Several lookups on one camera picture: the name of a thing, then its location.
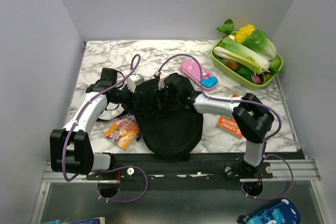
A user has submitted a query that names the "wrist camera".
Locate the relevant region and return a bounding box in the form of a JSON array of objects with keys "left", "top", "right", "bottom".
[
  {"left": 158, "top": 74, "right": 173, "bottom": 90},
  {"left": 126, "top": 74, "right": 144, "bottom": 93}
]

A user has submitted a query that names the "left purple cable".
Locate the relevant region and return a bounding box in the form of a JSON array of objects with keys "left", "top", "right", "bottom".
[{"left": 62, "top": 54, "right": 149, "bottom": 204}]

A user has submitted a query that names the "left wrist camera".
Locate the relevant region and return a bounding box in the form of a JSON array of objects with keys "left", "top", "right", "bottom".
[{"left": 126, "top": 74, "right": 144, "bottom": 93}]

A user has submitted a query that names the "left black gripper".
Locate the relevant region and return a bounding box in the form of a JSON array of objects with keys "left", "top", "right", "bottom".
[{"left": 111, "top": 82, "right": 147, "bottom": 115}]

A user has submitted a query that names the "aluminium extrusion rail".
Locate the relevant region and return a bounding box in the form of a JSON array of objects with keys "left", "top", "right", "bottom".
[{"left": 42, "top": 159, "right": 321, "bottom": 183}]

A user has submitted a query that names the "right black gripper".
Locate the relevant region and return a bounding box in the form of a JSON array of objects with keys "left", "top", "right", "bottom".
[{"left": 152, "top": 82, "right": 181, "bottom": 108}]

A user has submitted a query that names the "blue pencil case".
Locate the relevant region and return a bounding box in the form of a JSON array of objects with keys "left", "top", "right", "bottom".
[{"left": 237, "top": 198, "right": 301, "bottom": 224}]

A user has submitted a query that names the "black student backpack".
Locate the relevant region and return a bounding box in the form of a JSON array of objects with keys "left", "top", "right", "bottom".
[{"left": 96, "top": 72, "right": 204, "bottom": 162}]

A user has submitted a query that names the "green lettuce toy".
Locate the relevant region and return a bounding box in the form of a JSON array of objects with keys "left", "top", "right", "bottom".
[{"left": 243, "top": 29, "right": 277, "bottom": 61}]

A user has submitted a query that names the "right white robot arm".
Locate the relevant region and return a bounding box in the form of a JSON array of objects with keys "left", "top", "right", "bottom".
[{"left": 155, "top": 73, "right": 274, "bottom": 178}]

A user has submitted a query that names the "green vegetable tray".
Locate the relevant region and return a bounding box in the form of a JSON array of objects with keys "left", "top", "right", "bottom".
[{"left": 211, "top": 32, "right": 284, "bottom": 90}]

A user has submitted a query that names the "orange 78-storey treehouse book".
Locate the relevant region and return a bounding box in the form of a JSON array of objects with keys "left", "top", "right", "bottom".
[{"left": 216, "top": 116, "right": 243, "bottom": 139}]

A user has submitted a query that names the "purple cable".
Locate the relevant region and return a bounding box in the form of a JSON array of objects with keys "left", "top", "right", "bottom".
[
  {"left": 62, "top": 54, "right": 149, "bottom": 204},
  {"left": 154, "top": 54, "right": 295, "bottom": 201}
]

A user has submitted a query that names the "yellow corn toy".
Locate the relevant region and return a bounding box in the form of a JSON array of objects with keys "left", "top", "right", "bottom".
[{"left": 235, "top": 24, "right": 256, "bottom": 44}]

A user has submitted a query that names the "green leaf sprig toy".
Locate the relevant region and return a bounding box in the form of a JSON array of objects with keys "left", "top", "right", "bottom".
[{"left": 215, "top": 19, "right": 235, "bottom": 36}]

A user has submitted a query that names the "Roald Dahl book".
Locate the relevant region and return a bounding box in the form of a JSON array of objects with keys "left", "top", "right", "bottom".
[{"left": 104, "top": 113, "right": 140, "bottom": 150}]

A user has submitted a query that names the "black mounting base rail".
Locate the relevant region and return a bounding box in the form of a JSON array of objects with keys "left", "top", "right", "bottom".
[{"left": 54, "top": 152, "right": 279, "bottom": 192}]

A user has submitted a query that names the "pink pencil case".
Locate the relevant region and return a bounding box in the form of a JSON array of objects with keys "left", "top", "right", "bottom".
[{"left": 181, "top": 59, "right": 218, "bottom": 91}]

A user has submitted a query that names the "napa cabbage toy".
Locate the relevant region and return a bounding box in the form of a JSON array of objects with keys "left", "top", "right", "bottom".
[{"left": 213, "top": 37, "right": 270, "bottom": 73}]

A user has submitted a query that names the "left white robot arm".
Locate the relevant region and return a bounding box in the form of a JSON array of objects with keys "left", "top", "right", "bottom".
[{"left": 50, "top": 68, "right": 144, "bottom": 182}]

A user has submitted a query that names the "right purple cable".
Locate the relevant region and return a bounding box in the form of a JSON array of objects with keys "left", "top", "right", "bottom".
[{"left": 154, "top": 54, "right": 295, "bottom": 201}]

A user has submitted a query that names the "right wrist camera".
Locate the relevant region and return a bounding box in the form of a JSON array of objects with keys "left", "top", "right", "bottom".
[{"left": 158, "top": 74, "right": 173, "bottom": 90}]

